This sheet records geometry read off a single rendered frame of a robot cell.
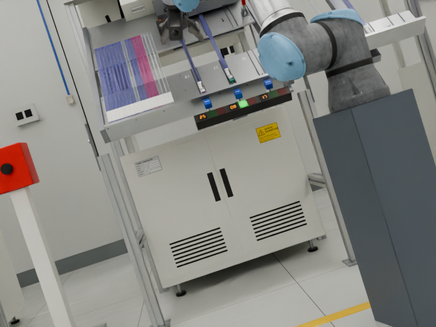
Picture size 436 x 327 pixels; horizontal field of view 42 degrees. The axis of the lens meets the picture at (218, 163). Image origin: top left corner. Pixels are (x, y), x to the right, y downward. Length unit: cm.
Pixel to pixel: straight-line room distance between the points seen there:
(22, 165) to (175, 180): 58
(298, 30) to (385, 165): 36
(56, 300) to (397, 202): 134
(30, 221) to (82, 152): 184
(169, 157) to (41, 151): 188
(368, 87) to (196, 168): 107
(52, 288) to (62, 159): 190
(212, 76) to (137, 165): 49
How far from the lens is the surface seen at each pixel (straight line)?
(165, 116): 197
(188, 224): 229
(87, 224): 400
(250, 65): 207
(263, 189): 229
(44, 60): 406
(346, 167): 140
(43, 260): 219
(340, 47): 136
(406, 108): 140
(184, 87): 204
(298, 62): 130
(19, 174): 216
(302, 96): 202
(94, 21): 268
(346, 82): 138
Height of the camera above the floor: 59
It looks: 3 degrees down
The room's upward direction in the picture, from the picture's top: 18 degrees counter-clockwise
